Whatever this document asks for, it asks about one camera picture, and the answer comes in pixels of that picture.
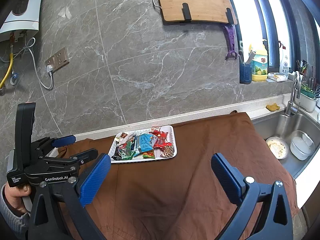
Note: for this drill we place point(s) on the steel sink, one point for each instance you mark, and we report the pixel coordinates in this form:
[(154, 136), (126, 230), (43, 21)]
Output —
[(265, 127)]

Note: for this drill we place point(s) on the steel faucet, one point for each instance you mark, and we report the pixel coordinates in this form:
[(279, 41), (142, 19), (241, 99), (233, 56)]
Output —
[(291, 105)]

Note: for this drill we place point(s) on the gold wall socket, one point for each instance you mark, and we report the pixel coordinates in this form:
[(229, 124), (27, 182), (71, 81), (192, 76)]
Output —
[(57, 58)]

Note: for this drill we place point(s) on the large red snack packet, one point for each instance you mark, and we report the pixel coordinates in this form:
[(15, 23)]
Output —
[(161, 142)]

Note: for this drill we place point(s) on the white planter with greens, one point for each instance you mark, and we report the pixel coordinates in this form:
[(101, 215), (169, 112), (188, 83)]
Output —
[(308, 100)]

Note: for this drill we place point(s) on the orange cartoon snack packet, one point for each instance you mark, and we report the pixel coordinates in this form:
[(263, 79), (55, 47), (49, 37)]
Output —
[(148, 155)]

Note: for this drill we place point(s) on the white plastic tray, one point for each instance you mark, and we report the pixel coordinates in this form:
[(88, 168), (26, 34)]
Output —
[(172, 135)]

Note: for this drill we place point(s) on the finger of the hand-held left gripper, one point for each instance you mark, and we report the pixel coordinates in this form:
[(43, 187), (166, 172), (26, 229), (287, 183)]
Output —
[(85, 155), (63, 141)]

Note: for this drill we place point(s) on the white water heater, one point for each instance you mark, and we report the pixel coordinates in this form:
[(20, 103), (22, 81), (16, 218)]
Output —
[(22, 15)]

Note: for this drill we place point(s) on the person's left hand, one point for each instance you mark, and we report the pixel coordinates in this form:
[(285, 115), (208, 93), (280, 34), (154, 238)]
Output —
[(16, 193)]

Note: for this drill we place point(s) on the light blue snack packet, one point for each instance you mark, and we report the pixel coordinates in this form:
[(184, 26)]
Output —
[(145, 142)]

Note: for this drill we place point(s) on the yellow sponge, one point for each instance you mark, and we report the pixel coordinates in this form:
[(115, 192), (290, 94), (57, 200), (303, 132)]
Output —
[(272, 107)]

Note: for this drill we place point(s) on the purple peeler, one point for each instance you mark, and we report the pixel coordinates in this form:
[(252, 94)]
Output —
[(231, 42)]

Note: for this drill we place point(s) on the metal bowl with leftovers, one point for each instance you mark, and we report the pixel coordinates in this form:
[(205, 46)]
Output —
[(277, 148)]

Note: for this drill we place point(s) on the black window frame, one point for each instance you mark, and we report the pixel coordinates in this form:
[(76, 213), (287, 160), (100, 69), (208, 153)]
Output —
[(271, 17)]

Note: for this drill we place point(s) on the wooden cutting board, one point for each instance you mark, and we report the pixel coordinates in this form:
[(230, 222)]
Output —
[(195, 0)]

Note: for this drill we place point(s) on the white spray bottle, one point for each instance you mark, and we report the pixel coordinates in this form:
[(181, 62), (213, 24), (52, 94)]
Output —
[(284, 62)]

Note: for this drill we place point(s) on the green snack packet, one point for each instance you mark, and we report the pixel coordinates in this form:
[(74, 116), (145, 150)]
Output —
[(126, 152)]

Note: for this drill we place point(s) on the blue utensil cup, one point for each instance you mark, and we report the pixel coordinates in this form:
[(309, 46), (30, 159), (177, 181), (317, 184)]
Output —
[(245, 73)]

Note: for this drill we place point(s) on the white snack packet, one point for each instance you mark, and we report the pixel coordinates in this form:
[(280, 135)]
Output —
[(126, 138)]

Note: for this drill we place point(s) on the white soap dish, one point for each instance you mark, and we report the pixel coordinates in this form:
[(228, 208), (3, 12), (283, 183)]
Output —
[(277, 77)]

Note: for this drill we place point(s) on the yellow dish soap bottle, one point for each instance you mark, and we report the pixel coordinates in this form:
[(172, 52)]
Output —
[(260, 65)]

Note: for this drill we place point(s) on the gold snack packet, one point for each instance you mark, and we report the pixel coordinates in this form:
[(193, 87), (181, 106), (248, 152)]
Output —
[(168, 151)]

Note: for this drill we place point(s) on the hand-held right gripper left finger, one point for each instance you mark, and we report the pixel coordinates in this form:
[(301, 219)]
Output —
[(95, 177)]

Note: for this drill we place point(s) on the brown cloth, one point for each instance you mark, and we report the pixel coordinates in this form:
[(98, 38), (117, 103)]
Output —
[(187, 180)]

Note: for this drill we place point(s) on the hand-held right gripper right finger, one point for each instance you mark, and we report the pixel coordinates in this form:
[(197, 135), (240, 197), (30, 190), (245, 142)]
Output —
[(226, 177)]

